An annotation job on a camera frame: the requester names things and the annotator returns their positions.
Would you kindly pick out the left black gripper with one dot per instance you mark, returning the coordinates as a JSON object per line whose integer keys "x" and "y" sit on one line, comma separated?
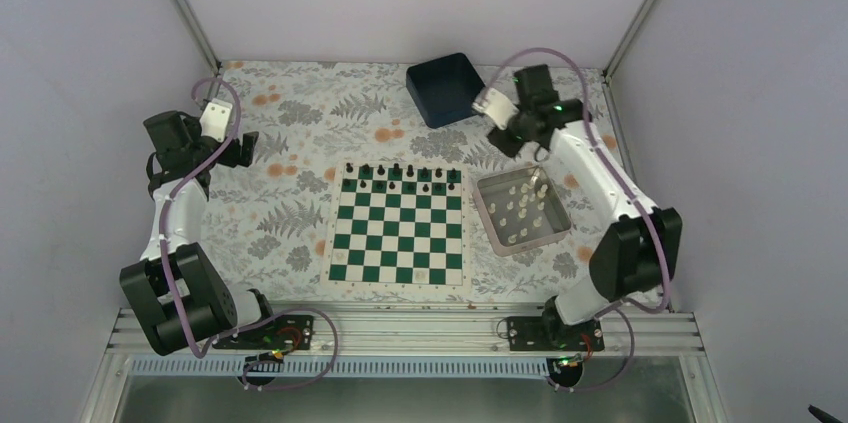
{"x": 232, "y": 159}

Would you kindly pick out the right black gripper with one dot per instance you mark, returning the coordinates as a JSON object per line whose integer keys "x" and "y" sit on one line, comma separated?
{"x": 507, "y": 148}

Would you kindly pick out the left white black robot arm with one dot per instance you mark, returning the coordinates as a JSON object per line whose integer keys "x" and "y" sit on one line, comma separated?
{"x": 174, "y": 290}

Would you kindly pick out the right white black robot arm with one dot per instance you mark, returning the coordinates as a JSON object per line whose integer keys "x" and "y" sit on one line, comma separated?
{"x": 639, "y": 248}

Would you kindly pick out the green white chess board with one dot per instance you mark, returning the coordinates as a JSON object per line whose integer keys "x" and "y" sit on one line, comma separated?
{"x": 375, "y": 240}

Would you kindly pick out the metal tray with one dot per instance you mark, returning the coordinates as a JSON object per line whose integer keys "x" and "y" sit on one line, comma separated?
{"x": 520, "y": 210}

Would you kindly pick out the floral patterned table mat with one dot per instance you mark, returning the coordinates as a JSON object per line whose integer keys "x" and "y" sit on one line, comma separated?
{"x": 265, "y": 226}

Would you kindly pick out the dark blue square bin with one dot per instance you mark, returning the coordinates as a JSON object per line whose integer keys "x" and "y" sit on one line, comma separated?
{"x": 444, "y": 89}

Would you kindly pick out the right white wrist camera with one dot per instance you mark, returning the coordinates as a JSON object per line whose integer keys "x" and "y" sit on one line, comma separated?
{"x": 496, "y": 106}

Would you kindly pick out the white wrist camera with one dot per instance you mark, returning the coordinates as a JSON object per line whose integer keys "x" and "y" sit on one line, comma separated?
{"x": 215, "y": 119}
{"x": 496, "y": 106}

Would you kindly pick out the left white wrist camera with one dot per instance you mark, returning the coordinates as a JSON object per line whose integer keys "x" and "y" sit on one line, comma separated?
{"x": 215, "y": 119}

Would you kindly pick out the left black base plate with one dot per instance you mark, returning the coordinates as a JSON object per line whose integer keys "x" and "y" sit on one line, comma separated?
{"x": 290, "y": 332}

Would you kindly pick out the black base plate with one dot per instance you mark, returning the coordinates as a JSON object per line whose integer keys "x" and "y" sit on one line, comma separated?
{"x": 290, "y": 332}
{"x": 532, "y": 334}

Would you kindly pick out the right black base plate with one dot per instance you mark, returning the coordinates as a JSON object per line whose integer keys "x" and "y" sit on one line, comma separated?
{"x": 532, "y": 334}

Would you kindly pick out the aluminium rail frame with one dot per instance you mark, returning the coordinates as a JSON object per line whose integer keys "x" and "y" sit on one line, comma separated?
{"x": 407, "y": 362}

